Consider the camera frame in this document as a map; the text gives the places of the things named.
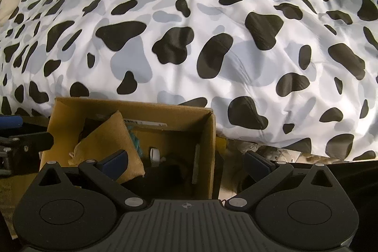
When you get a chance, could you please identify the teal mesh bath sponge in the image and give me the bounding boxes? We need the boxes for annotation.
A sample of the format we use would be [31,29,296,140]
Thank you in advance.
[130,130,144,157]

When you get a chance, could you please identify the grey white cloth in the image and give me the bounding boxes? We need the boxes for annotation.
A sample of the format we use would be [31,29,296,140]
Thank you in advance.
[235,142,299,162]

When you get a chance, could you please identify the cow print blanket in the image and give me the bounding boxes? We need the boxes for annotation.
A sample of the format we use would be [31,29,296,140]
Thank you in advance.
[0,0,378,163]

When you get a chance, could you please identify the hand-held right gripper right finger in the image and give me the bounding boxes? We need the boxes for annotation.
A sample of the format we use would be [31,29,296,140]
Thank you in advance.
[225,150,338,210]

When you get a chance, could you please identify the brown woven cloth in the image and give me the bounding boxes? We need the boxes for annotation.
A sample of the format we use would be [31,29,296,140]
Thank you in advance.
[69,110,146,184]

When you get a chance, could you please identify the cardboard box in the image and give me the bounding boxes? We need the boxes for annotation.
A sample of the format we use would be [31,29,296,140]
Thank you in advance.
[39,96,217,200]

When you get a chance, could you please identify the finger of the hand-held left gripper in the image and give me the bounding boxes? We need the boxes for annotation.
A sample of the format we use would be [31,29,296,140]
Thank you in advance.
[9,132,55,153]
[0,115,23,129]

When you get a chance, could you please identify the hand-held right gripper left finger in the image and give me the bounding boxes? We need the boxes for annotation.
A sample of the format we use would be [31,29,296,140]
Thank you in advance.
[38,149,147,210]

